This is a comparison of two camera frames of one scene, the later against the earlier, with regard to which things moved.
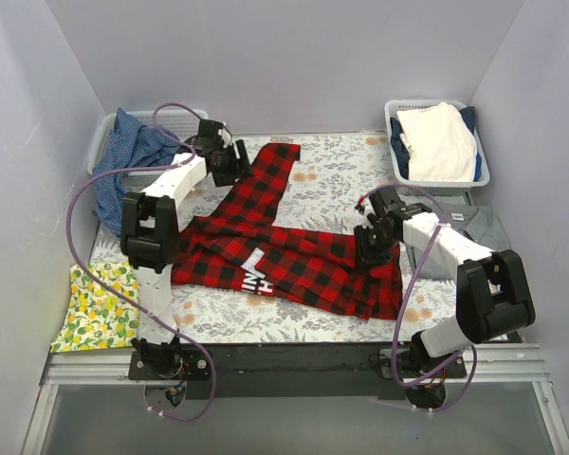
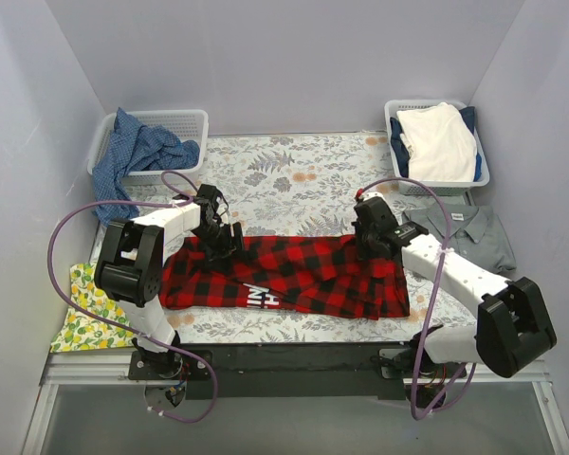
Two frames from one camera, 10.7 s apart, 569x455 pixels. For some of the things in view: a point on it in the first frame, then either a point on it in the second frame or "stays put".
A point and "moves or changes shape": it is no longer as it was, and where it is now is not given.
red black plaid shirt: (228, 241) moves or changes shape
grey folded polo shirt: (478, 223) stays put
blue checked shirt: (131, 145) stays put
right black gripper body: (369, 244) stays put
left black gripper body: (240, 161) to (228, 238)
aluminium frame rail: (523, 364) stays put
